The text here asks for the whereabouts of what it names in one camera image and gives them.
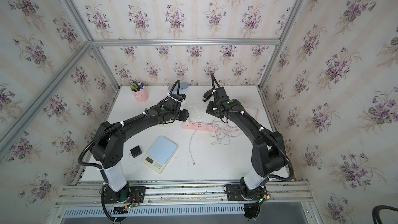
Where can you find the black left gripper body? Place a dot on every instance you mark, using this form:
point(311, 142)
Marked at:
point(182, 115)

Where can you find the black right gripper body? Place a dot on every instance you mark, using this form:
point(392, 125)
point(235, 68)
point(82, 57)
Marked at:
point(212, 108)

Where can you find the pink power strip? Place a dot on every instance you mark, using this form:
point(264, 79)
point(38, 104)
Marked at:
point(193, 125)

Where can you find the blue cream kitchen scale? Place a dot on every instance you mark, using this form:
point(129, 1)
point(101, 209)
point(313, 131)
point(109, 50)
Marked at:
point(159, 154)

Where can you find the black power adapter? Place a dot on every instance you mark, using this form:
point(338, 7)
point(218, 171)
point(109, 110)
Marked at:
point(136, 151)

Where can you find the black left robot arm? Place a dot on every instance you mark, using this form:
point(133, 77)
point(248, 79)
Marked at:
point(105, 151)

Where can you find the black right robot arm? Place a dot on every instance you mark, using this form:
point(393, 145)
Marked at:
point(269, 158)

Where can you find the black stapler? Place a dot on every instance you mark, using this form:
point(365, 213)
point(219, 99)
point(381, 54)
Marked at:
point(208, 95)

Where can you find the blue fabric glasses case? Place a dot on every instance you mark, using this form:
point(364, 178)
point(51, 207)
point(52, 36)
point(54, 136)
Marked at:
point(181, 87)

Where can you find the pink metal pen bucket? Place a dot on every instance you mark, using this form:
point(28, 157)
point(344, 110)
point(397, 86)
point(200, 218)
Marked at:
point(141, 96)

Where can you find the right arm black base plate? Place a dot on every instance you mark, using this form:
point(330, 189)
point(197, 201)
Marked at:
point(240, 192)

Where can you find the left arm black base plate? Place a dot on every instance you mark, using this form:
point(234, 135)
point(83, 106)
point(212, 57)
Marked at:
point(129, 194)

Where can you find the aluminium mounting rail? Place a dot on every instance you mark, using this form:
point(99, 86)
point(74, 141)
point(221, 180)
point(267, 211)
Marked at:
point(185, 192)

